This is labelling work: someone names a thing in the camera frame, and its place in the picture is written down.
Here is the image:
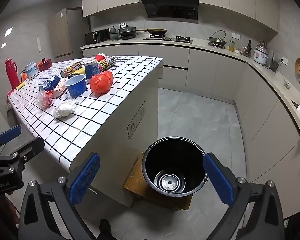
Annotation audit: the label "red and white milk carton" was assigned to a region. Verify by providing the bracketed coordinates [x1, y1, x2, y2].
[51, 77, 68, 98]

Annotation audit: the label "grey utensil holder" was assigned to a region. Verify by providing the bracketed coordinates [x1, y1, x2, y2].
[269, 52, 280, 72]

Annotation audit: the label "black microwave oven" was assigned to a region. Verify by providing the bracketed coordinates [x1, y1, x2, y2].
[85, 28, 110, 45]

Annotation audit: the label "black plastic bucket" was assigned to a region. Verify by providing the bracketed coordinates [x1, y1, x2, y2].
[142, 137, 208, 197]

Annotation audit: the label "clear plastic bag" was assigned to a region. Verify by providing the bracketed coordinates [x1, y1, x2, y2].
[36, 90, 53, 110]

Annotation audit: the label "blue drink can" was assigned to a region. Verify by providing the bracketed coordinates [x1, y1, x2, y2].
[39, 75, 61, 92]

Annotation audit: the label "black range hood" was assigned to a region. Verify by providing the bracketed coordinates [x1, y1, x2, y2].
[139, 0, 199, 20]

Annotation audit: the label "white and blue jar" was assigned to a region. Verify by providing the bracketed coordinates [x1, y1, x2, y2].
[24, 61, 40, 80]

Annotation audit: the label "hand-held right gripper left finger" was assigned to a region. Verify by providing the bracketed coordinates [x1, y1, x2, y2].
[19, 152, 100, 240]

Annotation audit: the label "person's black shoe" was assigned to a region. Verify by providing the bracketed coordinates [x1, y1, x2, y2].
[99, 219, 113, 240]

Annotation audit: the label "white bag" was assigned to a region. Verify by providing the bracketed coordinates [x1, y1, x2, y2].
[52, 99, 75, 119]

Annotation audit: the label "black gas stove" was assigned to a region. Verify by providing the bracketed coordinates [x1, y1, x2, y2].
[143, 36, 193, 43]

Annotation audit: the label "black pot with lid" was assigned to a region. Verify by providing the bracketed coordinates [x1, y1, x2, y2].
[118, 26, 138, 39]

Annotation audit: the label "white tiled kitchen island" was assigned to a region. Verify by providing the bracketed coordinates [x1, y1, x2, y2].
[7, 55, 164, 208]

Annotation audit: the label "red thermos jug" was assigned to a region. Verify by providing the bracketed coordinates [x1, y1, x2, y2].
[4, 59, 20, 90]

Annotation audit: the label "blue and white paper cup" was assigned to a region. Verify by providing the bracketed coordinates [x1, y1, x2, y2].
[84, 59, 100, 81]

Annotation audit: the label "beige lower cabinets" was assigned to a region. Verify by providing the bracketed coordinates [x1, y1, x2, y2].
[80, 36, 300, 220]

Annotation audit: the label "colourful printed can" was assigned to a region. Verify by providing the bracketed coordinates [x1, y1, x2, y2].
[60, 62, 83, 78]

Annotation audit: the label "black frying pan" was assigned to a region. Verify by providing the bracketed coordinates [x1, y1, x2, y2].
[136, 28, 168, 36]

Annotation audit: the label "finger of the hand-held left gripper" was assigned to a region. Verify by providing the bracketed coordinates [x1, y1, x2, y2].
[0, 137, 45, 172]
[0, 125, 22, 155]

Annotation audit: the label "red plastic bag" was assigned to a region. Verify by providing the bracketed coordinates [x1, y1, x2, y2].
[90, 71, 114, 97]

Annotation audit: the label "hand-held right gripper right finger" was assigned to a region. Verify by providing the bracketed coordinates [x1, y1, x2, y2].
[203, 152, 289, 240]

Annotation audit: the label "dark printed can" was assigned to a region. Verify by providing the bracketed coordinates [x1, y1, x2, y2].
[98, 56, 116, 72]

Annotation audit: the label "white rice cooker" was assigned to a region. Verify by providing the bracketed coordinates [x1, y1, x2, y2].
[254, 44, 269, 65]

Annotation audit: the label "beige refrigerator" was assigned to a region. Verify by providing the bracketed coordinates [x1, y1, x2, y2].
[49, 8, 83, 58]

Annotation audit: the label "wooden stool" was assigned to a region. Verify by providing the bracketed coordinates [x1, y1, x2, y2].
[124, 151, 193, 212]

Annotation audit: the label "red box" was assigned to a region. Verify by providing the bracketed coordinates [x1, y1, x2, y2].
[37, 58, 53, 72]

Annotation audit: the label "yellow sponge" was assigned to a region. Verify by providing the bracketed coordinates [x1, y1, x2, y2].
[69, 67, 86, 80]

